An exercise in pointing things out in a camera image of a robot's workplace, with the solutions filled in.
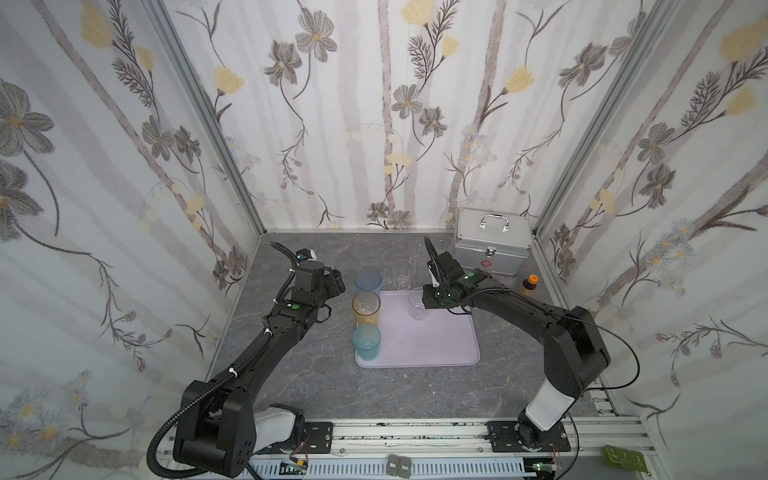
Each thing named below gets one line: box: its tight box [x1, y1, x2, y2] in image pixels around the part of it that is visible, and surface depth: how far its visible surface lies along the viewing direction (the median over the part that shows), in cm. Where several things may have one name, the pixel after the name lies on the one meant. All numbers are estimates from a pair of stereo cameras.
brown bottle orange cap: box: [520, 274, 539, 297], surface depth 99 cm
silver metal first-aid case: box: [455, 208, 533, 276], surface depth 103 cm
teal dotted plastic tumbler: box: [353, 323, 381, 361], surface depth 85 cm
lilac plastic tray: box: [355, 290, 481, 367], surface depth 93 cm
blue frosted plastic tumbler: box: [354, 269, 382, 297], surface depth 90 cm
